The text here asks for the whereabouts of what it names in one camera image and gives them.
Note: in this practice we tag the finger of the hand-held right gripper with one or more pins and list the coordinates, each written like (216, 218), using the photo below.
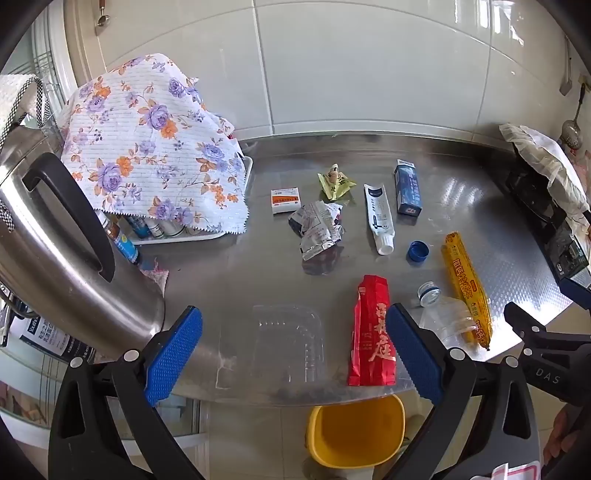
(531, 323)
(577, 291)

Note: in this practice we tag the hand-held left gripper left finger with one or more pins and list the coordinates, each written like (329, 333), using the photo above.
(175, 355)

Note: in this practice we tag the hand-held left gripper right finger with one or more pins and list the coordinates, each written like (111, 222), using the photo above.
(415, 355)

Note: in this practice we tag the red snack packet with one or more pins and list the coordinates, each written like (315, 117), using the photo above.
(371, 332)

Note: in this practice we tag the yellow sausage packet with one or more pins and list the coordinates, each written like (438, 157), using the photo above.
(464, 281)

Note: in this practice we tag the yellow plastic bin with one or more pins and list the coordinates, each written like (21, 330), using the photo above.
(355, 434)

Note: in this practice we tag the blue bottle cap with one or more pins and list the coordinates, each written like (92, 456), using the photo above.
(418, 251)

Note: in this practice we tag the clear plastic tray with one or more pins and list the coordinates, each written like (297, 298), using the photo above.
(286, 344)

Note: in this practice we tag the silver wrapper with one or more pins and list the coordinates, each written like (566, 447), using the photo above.
(316, 228)

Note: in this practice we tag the yellow snack wrapper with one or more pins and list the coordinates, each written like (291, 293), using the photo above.
(334, 184)

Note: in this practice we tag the person's right hand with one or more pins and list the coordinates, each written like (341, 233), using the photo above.
(563, 434)

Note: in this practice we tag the clear plastic bottle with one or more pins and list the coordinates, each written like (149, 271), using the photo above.
(443, 316)

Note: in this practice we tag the pink cloth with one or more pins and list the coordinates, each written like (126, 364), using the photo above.
(154, 276)

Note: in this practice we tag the black gas stove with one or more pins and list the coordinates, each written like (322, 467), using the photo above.
(535, 203)

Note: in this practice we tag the white plastic tray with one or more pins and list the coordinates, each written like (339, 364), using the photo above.
(203, 237)

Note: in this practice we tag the blue label spray bottle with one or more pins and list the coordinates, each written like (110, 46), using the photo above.
(123, 242)

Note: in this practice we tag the small white bottle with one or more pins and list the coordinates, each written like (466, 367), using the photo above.
(174, 228)

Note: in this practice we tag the white green bottle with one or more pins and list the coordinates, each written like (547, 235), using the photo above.
(155, 229)

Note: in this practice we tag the small blue bottle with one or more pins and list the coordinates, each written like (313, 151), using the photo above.
(137, 228)

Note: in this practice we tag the white toothpaste tube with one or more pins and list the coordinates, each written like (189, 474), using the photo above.
(379, 217)

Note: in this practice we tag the white cloth on stove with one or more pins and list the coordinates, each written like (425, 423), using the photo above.
(545, 152)

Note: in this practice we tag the metal strainer ladle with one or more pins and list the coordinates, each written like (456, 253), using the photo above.
(571, 134)

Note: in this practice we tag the blue toothpaste box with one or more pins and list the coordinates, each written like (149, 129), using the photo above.
(408, 189)

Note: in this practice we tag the stainless steel kettle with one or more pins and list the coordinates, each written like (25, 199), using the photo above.
(46, 240)

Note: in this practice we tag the white orange medicine box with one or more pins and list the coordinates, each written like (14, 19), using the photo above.
(286, 201)

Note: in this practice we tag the metal spatula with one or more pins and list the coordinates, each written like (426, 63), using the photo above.
(565, 85)

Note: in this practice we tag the floral white cloth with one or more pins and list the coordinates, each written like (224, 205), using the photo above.
(138, 138)

